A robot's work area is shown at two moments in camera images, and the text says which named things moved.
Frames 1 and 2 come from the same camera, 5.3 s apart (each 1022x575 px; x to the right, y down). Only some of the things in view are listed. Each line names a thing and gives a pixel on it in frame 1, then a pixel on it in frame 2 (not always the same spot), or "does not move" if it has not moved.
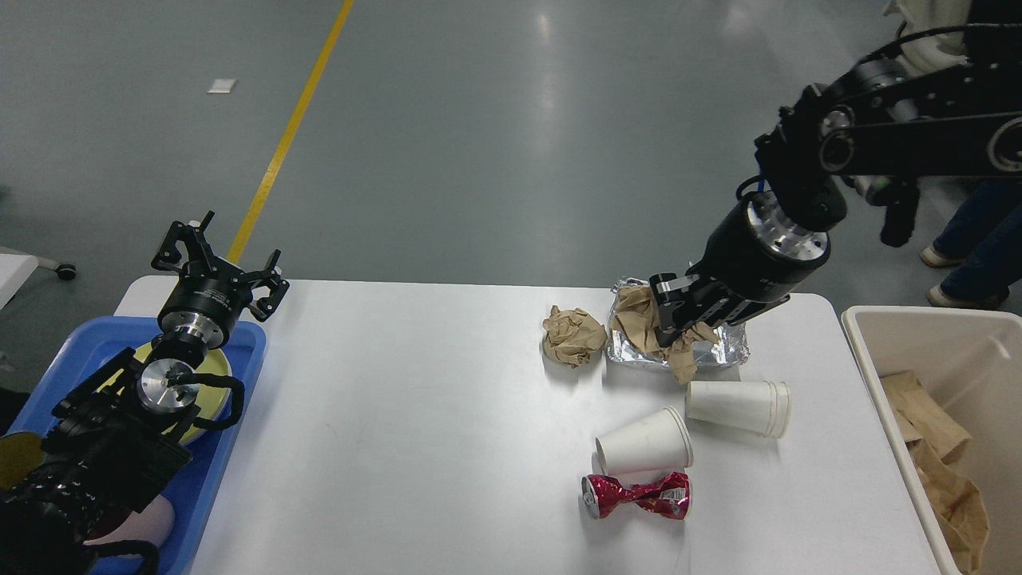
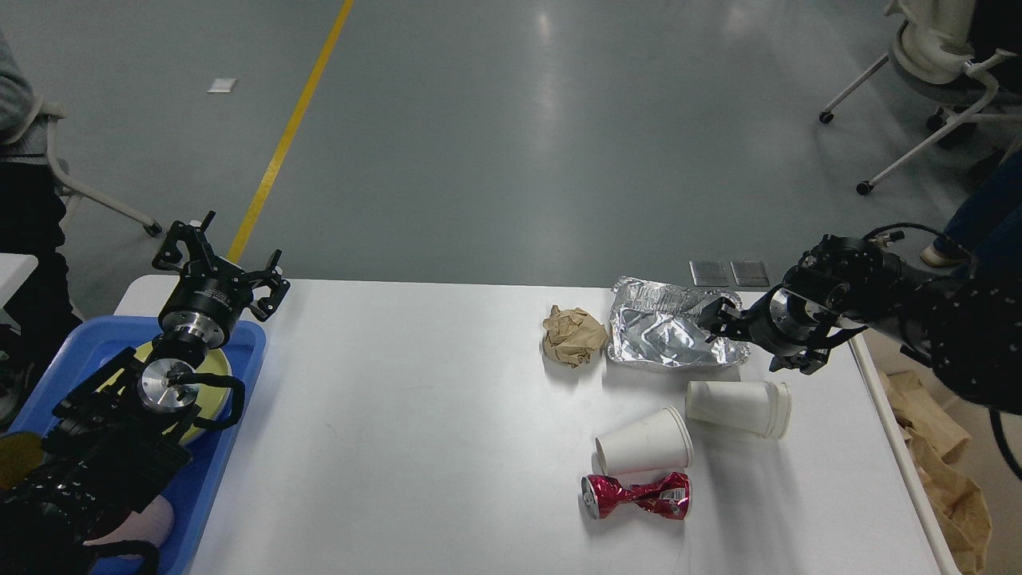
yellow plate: x=214 y=398 does not move
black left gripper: x=208 y=294 does not move
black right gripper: x=757 y=254 → x=782 y=322
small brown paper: x=572 y=335 does not move
